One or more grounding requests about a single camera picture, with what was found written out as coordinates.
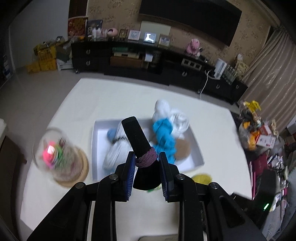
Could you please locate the yellow white plush towel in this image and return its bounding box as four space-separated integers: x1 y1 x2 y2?
192 173 212 185

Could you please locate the brown plush bear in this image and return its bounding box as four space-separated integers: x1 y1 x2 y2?
174 138 191 160

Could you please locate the black sock roll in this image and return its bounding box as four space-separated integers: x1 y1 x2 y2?
121 116 161 191

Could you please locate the blue cloth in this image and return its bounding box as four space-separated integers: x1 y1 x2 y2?
152 118 176 164

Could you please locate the blue white plush bird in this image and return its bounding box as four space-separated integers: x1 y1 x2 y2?
103 122 132 171

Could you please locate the light green cloth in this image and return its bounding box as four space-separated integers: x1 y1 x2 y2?
148 184 162 192

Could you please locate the glass dome with flowers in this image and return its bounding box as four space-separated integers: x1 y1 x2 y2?
32 128 89 188

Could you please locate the beige curtain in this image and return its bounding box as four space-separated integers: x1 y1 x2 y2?
240 27 295 133

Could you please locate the white air purifier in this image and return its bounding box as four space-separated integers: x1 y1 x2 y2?
214 58 227 79

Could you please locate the black TV cabinet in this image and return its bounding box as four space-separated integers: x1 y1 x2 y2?
71 41 248 104

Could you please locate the pink plush toy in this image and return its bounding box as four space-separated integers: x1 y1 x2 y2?
186 39 200 57

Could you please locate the yellow crates stack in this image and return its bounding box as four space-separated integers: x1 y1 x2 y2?
26 42 57 74

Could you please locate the black television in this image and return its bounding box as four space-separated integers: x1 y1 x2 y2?
139 0 242 46

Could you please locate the pink framed picture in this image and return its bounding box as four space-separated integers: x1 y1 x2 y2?
127 30 141 41

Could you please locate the pink round speaker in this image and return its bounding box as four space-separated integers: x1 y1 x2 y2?
106 28 118 38

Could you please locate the white power cable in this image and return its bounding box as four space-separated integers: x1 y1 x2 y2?
198 69 215 95

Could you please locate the wooden picture frame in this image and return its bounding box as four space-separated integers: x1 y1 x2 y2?
158 34 171 49

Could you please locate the blue picture frame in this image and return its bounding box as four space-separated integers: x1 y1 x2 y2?
144 32 157 44

